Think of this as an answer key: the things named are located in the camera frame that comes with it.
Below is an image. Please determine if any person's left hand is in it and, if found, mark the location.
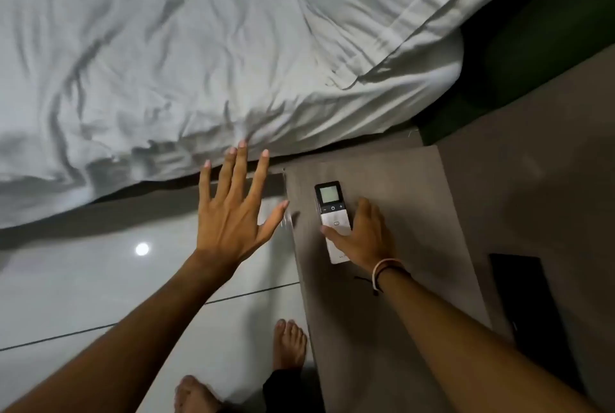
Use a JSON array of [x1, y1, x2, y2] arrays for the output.
[[194, 140, 290, 275]]

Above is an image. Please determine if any person's right hand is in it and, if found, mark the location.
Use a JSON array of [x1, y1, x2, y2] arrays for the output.
[[320, 197, 398, 277]]

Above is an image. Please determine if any white remote control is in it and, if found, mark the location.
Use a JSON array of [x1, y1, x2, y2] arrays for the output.
[[314, 181, 354, 265]]

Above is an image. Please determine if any person's right forearm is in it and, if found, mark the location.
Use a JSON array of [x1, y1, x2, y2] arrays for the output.
[[379, 270, 599, 413]]

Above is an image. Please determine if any person's left forearm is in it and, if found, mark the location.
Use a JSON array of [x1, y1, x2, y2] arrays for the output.
[[0, 250, 239, 413]]

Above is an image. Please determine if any pink wrist band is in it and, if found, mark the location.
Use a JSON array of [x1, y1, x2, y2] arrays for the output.
[[372, 258, 405, 294]]

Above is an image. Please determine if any grey-brown bedside table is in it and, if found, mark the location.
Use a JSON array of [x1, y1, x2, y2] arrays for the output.
[[283, 145, 494, 413]]

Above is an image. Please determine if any person's right foot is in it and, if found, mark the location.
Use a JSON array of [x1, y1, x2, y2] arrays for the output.
[[272, 319, 308, 373]]

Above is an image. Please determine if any person's foot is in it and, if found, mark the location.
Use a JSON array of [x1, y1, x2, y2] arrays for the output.
[[173, 375, 227, 413], [272, 319, 308, 373]]

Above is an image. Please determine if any white bed sheet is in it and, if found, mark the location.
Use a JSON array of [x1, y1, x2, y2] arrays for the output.
[[0, 0, 465, 229]]

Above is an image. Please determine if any black trouser leg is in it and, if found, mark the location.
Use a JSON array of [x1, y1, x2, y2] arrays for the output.
[[262, 367, 314, 413]]

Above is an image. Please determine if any person's left foot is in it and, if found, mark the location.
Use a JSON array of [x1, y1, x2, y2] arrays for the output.
[[173, 375, 227, 413]]

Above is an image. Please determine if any green headboard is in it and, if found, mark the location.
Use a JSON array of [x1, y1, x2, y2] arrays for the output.
[[417, 0, 615, 145]]

